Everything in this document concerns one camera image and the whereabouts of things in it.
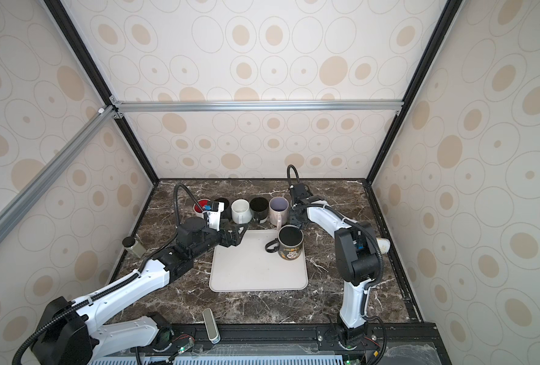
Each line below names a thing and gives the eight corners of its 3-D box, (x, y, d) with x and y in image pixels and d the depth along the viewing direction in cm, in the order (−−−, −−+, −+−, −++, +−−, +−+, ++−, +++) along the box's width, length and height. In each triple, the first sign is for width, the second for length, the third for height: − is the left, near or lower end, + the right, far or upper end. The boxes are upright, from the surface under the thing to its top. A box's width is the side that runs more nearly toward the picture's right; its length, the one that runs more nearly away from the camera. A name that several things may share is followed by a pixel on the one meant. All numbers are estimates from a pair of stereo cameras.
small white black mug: (251, 228, 104) (248, 213, 95) (252, 212, 110) (250, 196, 101) (267, 228, 104) (267, 213, 95) (268, 212, 110) (267, 196, 101)
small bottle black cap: (131, 258, 94) (119, 247, 87) (135, 247, 97) (124, 236, 90) (144, 258, 94) (133, 247, 87) (148, 247, 97) (138, 236, 90)
